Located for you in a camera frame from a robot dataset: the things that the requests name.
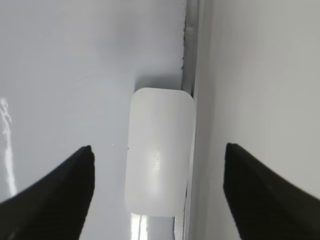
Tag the white rectangular board eraser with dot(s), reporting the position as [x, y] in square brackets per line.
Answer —
[160, 133]

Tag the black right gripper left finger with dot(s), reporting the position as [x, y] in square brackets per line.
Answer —
[56, 206]

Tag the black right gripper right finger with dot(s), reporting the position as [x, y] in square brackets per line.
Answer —
[265, 206]

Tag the whiteboard with grey frame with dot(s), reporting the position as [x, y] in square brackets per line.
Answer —
[68, 70]

